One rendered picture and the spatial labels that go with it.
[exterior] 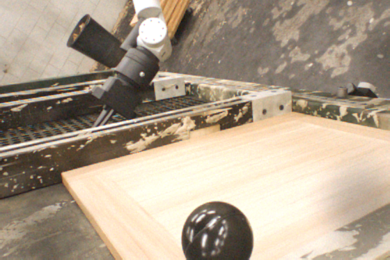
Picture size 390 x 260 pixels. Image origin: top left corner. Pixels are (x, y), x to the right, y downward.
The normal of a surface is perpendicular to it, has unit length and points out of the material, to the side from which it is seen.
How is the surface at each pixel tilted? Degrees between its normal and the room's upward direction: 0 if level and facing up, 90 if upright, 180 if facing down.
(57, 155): 90
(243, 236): 89
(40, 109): 90
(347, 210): 50
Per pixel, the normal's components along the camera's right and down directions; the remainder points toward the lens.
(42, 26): 0.58, 0.01
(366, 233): -0.09, -0.97
